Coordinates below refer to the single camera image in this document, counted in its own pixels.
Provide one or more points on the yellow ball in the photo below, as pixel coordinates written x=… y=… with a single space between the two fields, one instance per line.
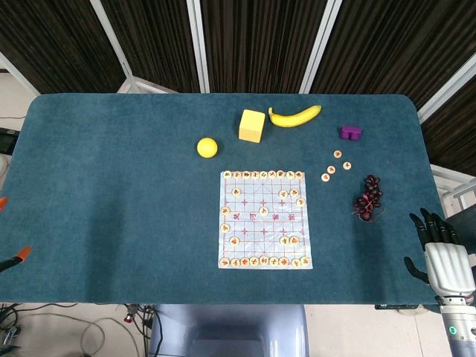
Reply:
x=207 y=148

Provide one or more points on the black device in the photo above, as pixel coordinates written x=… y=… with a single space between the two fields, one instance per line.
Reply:
x=7 y=139

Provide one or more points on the purple block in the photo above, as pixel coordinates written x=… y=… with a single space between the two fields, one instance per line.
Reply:
x=350 y=133

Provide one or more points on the yellow banana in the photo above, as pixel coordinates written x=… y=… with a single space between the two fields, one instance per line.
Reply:
x=294 y=117

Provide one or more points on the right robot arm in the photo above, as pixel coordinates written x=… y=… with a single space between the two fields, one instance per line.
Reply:
x=461 y=327

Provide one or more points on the Chinese chess board sheet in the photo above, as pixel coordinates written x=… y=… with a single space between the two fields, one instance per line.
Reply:
x=260 y=230

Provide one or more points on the yellow cube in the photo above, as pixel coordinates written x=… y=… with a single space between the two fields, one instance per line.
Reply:
x=252 y=124

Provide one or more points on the round wooden chess piece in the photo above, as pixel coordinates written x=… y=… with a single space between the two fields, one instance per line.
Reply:
x=224 y=227
x=289 y=174
x=264 y=260
x=294 y=192
x=281 y=174
x=337 y=154
x=234 y=241
x=294 y=240
x=235 y=263
x=227 y=174
x=237 y=192
x=245 y=174
x=255 y=174
x=244 y=262
x=225 y=262
x=272 y=174
x=347 y=165
x=264 y=211
x=283 y=193
x=331 y=170
x=305 y=261
x=298 y=175
x=273 y=261
x=225 y=210
x=283 y=262
x=254 y=261
x=325 y=177
x=284 y=241
x=236 y=174
x=296 y=262
x=264 y=174
x=300 y=202

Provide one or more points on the white metal frame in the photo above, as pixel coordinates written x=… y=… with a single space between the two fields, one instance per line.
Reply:
x=451 y=186

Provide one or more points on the blue-grey robot torso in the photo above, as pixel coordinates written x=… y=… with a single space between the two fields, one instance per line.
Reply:
x=227 y=331

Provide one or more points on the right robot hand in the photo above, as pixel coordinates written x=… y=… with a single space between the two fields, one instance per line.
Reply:
x=445 y=267

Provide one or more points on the dark purple grape bunch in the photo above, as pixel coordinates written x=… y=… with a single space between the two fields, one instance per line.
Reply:
x=369 y=201

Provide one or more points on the blue felt table cloth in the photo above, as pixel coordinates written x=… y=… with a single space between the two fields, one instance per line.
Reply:
x=111 y=204

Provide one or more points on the black table control panel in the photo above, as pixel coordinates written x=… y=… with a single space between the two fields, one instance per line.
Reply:
x=394 y=306

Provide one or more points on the dark partition panel white frame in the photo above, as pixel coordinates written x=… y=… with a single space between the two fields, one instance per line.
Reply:
x=156 y=37
x=390 y=37
x=48 y=37
x=457 y=130
x=260 y=37

